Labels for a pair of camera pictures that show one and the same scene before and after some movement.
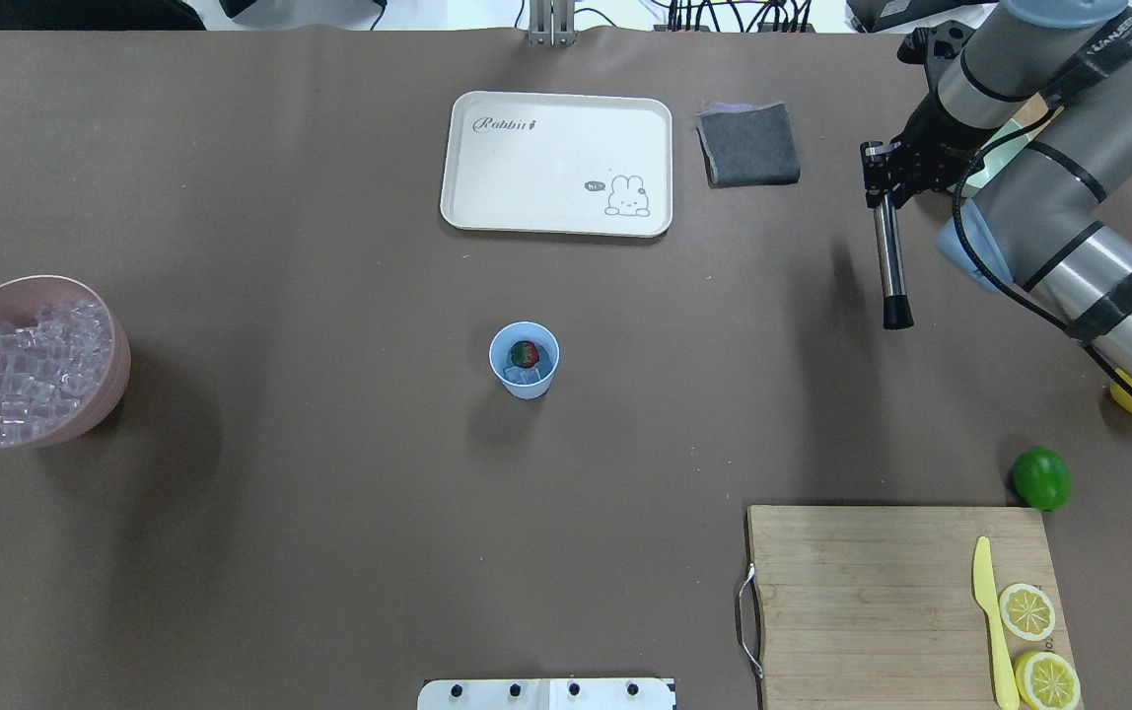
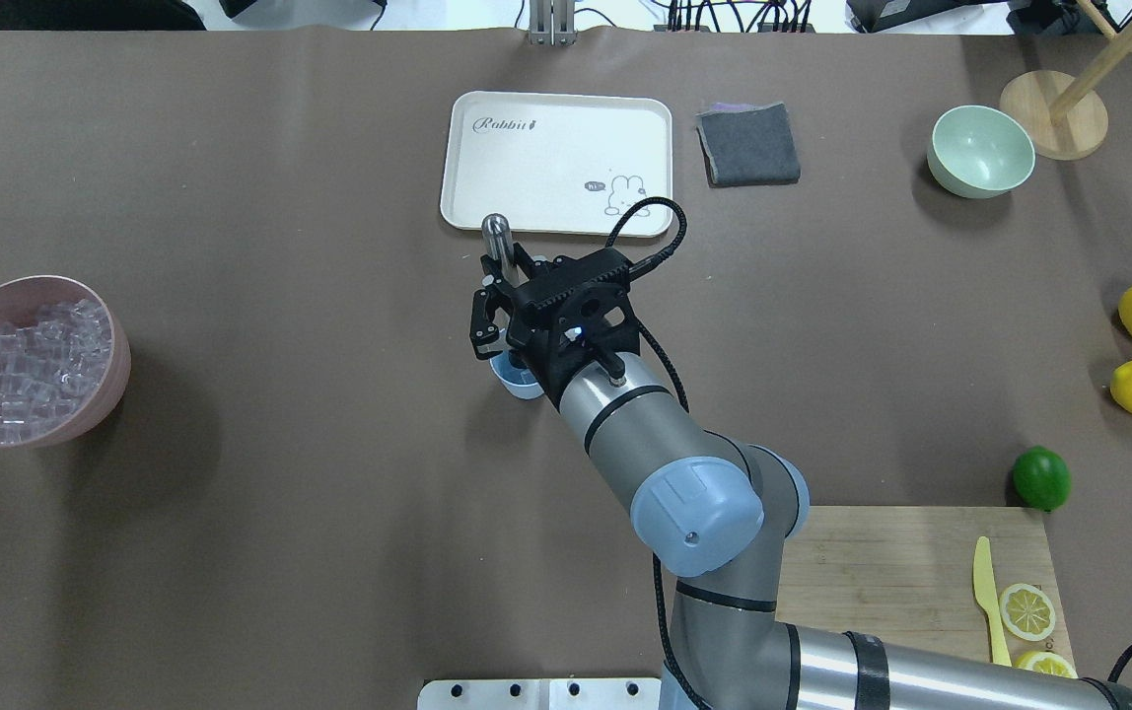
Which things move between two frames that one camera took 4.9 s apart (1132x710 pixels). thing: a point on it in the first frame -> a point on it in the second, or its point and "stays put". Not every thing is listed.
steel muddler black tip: x=887 y=219 -> x=499 y=244
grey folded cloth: x=747 y=144 stays put
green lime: x=1042 y=477 stays put
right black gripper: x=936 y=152 -> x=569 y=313
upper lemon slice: x=1026 y=611 stays put
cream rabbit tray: x=574 y=164 stays put
